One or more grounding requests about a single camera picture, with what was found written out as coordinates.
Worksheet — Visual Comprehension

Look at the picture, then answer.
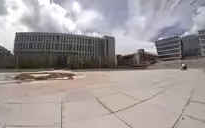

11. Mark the low brown building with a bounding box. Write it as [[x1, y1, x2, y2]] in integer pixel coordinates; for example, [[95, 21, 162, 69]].
[[116, 48, 160, 68]]

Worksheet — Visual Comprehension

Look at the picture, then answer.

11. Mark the large grey office building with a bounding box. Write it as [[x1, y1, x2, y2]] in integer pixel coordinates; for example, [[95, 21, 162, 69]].
[[13, 31, 117, 69]]

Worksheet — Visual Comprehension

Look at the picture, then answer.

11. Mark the brown dirt bed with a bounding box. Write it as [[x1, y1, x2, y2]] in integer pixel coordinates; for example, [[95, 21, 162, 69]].
[[13, 71, 76, 82]]

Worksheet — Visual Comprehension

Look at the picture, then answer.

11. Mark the pale concrete slab pavement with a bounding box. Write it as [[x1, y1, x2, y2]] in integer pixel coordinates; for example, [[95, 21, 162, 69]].
[[0, 68, 205, 128]]

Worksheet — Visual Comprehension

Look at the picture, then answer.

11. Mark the glass banded building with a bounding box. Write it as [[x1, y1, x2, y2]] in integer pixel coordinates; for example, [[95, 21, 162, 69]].
[[154, 27, 205, 59]]

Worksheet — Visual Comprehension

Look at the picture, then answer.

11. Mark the grey concrete wall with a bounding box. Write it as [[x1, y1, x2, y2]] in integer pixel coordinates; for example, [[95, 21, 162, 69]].
[[148, 55, 205, 78]]

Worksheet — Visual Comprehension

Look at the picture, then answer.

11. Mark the row of small trees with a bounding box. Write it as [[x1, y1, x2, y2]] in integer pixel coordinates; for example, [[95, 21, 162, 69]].
[[0, 53, 101, 70]]

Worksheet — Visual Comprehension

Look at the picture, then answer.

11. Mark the dark green tree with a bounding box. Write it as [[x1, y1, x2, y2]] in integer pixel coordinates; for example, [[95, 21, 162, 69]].
[[0, 45, 14, 57]]

